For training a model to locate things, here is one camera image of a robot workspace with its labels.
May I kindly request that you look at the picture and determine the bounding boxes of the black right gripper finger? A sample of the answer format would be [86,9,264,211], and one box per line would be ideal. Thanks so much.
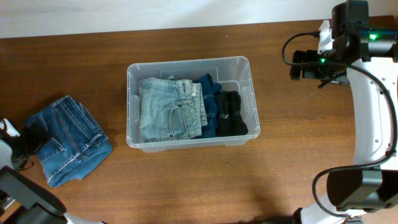
[292,50,306,64]
[290,67,302,80]

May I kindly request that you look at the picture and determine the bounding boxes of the dark blue jeans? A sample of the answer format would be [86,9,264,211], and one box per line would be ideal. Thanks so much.
[25,95,112,187]

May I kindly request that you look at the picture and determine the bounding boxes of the black garment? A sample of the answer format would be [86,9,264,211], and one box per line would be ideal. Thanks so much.
[215,91,248,137]

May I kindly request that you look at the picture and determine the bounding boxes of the teal taped garment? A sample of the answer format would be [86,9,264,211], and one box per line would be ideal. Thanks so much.
[194,73,222,138]

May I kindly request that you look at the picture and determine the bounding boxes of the light blue jeans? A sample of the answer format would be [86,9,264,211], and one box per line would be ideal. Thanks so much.
[139,77,208,143]

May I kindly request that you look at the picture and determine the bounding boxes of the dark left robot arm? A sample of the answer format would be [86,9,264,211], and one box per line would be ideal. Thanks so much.
[1,118,103,224]

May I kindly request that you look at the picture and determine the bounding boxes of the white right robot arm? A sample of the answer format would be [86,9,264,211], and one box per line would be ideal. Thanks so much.
[288,1,397,223]

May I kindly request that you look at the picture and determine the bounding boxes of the clear plastic storage bin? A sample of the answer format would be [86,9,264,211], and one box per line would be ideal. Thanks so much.
[126,56,261,152]

